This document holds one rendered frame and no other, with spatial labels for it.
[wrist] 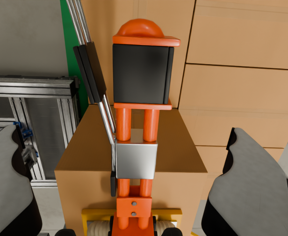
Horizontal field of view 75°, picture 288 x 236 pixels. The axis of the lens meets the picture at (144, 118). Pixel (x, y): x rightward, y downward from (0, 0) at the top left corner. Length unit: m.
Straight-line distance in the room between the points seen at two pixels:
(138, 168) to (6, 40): 1.36
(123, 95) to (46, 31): 1.22
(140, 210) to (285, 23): 0.83
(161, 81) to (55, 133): 1.22
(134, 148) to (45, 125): 1.15
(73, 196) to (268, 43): 0.88
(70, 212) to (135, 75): 0.51
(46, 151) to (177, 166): 1.14
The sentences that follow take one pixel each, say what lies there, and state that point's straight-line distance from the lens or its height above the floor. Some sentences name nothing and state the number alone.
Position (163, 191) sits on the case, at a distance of 0.57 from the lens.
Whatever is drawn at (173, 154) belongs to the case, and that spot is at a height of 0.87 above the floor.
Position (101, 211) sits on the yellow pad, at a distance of 0.61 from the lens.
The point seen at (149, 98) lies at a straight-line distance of 0.23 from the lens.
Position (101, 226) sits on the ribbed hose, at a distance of 0.56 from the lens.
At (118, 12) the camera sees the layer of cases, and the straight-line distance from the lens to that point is 0.77.
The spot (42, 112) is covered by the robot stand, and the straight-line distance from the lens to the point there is 1.36.
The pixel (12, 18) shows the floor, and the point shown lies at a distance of 1.50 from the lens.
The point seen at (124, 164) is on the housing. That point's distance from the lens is 0.30.
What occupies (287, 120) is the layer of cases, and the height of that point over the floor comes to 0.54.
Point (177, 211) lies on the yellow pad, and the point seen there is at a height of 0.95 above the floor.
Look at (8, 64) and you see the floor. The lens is 1.58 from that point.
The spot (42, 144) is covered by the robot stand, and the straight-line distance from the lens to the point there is 1.50.
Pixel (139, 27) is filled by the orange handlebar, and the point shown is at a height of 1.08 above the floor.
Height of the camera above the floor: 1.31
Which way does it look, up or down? 62 degrees down
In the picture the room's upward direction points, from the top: 175 degrees clockwise
